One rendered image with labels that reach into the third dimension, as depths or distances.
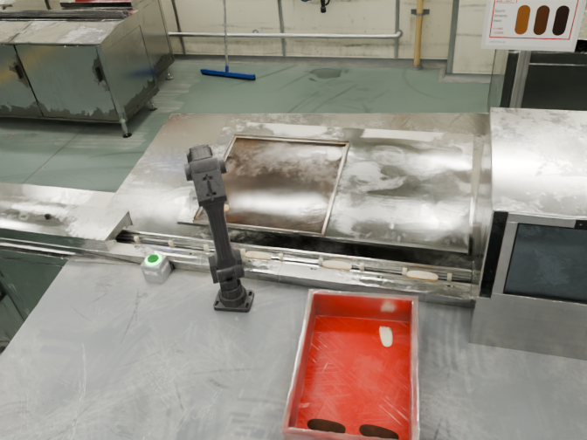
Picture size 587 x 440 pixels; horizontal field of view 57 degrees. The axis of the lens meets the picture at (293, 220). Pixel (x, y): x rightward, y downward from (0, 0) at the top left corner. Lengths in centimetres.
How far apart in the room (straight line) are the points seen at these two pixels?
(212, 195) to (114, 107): 319
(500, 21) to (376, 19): 314
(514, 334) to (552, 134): 56
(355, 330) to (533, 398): 50
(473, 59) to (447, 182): 309
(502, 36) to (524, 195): 99
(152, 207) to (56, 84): 261
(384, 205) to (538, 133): 59
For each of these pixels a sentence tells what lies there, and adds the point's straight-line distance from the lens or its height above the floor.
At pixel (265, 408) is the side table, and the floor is 82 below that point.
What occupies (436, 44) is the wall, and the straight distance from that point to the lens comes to 534.
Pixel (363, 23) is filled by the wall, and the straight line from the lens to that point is 534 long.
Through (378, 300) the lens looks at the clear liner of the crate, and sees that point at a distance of 162.
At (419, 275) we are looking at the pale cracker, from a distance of 178.
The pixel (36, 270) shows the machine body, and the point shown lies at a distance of 238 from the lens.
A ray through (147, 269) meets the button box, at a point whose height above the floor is 88.
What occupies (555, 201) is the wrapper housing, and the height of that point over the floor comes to 130.
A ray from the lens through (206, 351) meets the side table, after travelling 168.
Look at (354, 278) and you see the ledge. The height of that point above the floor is 86.
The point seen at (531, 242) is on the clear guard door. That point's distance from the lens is 140.
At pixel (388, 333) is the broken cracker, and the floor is 83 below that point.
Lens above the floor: 210
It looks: 38 degrees down
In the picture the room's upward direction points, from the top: 6 degrees counter-clockwise
